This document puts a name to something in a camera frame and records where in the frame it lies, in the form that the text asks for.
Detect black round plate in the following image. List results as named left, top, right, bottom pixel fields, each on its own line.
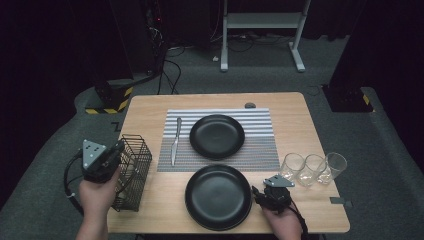
left=189, top=114, right=246, bottom=161
left=185, top=165, right=253, bottom=232

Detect right hand-held gripper cable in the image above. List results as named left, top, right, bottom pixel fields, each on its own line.
left=288, top=201, right=309, bottom=240

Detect black yellow striped stand base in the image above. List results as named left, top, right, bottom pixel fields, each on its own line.
left=84, top=78, right=134, bottom=115
left=321, top=84, right=376, bottom=114

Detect person's left hand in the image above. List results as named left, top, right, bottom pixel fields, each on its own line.
left=78, top=165, right=122, bottom=218

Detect dark equipment with red light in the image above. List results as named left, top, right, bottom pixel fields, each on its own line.
left=143, top=0, right=168, bottom=51

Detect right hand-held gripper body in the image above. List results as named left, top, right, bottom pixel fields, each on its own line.
left=259, top=174, right=296, bottom=214

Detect silver table knife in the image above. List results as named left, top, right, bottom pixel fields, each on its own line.
left=170, top=116, right=183, bottom=167

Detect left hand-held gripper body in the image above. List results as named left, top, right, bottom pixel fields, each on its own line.
left=81, top=139, right=123, bottom=184

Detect black wire cutlery basket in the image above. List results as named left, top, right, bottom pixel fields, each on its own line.
left=111, top=134, right=153, bottom=213

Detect white metal stand frame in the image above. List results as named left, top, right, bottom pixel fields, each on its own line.
left=219, top=0, right=313, bottom=73

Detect cables under white stand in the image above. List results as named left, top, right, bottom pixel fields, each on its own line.
left=209, top=31, right=294, bottom=53

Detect clear drinking glass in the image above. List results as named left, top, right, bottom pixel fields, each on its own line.
left=280, top=152, right=306, bottom=183
left=317, top=152, right=348, bottom=186
left=297, top=153, right=326, bottom=188

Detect hand-held gripper cable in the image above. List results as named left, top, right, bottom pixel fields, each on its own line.
left=63, top=151, right=86, bottom=216
left=288, top=201, right=309, bottom=240

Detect left hand-held gripper cable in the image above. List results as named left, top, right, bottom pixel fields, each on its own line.
left=63, top=151, right=86, bottom=216

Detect black floor cables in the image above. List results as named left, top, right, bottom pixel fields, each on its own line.
left=156, top=49, right=183, bottom=95

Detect person's right hand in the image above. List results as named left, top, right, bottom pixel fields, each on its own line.
left=261, top=204, right=303, bottom=240

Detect grey table bracket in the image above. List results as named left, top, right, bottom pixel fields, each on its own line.
left=329, top=196, right=354, bottom=208

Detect grey striped placemat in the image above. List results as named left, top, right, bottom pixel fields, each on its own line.
left=157, top=107, right=281, bottom=173

